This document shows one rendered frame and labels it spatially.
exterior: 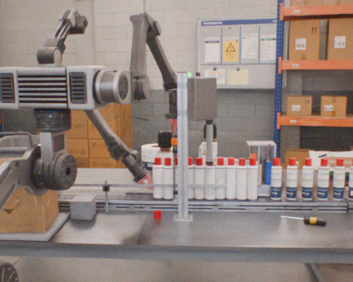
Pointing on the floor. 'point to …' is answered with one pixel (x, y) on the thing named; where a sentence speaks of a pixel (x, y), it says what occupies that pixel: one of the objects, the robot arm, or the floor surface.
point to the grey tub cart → (11, 144)
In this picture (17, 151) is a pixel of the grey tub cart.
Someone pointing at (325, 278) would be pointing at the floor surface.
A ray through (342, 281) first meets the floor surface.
